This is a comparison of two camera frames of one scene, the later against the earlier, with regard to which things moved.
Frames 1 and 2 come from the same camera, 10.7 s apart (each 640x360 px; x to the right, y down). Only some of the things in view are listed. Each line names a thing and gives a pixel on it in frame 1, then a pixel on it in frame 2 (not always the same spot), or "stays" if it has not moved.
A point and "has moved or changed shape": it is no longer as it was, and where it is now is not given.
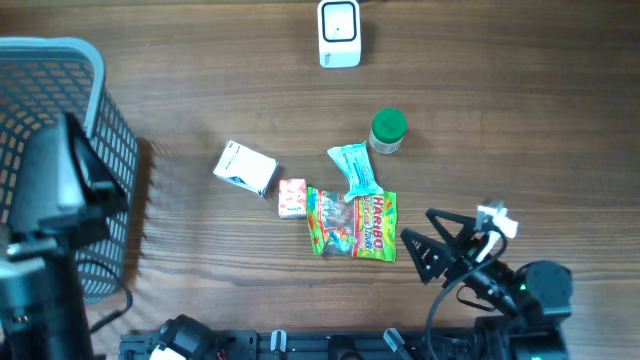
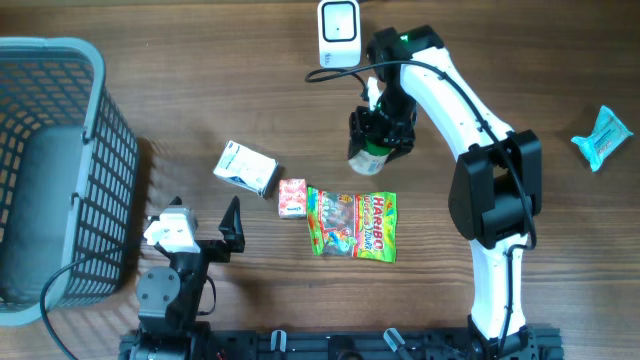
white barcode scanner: (339, 34) stays
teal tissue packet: (358, 166) to (608, 132)
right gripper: (459, 260) to (358, 124)
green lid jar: (389, 127) has moved or changed shape
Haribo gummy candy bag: (365, 227) stays
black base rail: (311, 344) stays
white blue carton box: (246, 167) stays
